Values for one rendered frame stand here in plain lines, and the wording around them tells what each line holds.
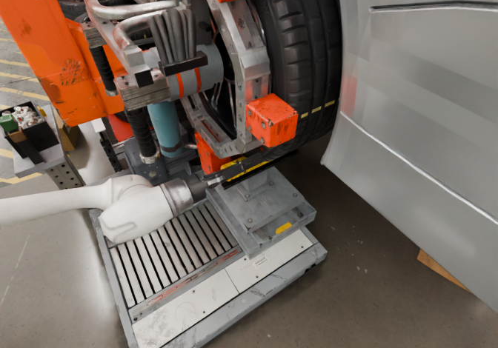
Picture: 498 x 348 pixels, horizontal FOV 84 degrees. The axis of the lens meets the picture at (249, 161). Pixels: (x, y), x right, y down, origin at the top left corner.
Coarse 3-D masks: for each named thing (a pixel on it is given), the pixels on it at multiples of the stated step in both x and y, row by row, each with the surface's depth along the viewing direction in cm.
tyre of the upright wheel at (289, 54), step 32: (256, 0) 55; (288, 0) 51; (320, 0) 55; (288, 32) 53; (320, 32) 55; (288, 64) 55; (320, 64) 58; (288, 96) 59; (320, 96) 62; (224, 128) 99; (320, 128) 73
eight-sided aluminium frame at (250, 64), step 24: (216, 0) 52; (240, 0) 54; (216, 24) 56; (240, 24) 57; (240, 48) 53; (264, 48) 55; (240, 72) 55; (264, 72) 57; (192, 96) 103; (240, 96) 60; (192, 120) 99; (240, 120) 65; (216, 144) 89; (240, 144) 69
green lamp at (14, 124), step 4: (4, 116) 93; (8, 116) 93; (12, 116) 93; (0, 120) 91; (4, 120) 91; (8, 120) 91; (12, 120) 92; (16, 120) 95; (0, 124) 91; (4, 124) 91; (8, 124) 92; (12, 124) 93; (16, 124) 94; (4, 128) 92; (8, 128) 93; (12, 128) 93; (16, 128) 94
